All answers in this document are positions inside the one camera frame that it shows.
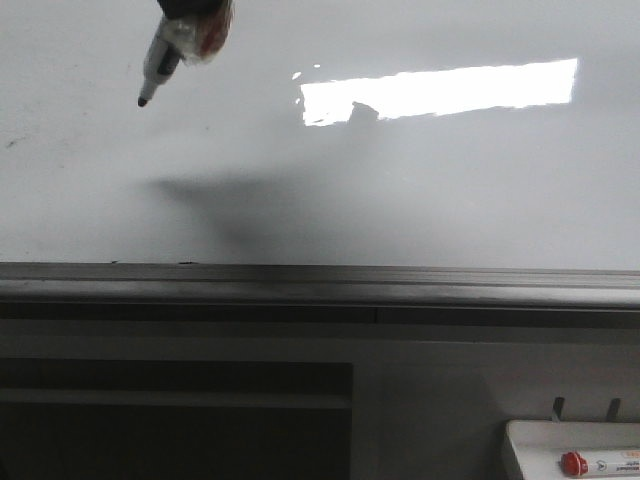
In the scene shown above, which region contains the white black whiteboard marker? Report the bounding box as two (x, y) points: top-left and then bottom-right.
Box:
(137, 17), (181, 107)

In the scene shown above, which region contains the white plastic marker tray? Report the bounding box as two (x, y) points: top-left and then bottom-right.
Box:
(502, 398), (639, 479)

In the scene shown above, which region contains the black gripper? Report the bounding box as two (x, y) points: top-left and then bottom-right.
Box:
(157, 0), (224, 19)

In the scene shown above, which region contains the grey aluminium whiteboard ledge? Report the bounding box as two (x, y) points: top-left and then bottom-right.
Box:
(1, 262), (639, 310)

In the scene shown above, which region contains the white whiteboard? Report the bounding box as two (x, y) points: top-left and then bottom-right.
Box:
(1, 1), (639, 270)

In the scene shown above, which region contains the red round magnet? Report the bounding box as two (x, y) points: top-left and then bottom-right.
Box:
(179, 0), (233, 66)

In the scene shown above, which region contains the red capped whiteboard marker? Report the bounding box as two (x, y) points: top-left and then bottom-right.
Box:
(560, 450), (639, 478)

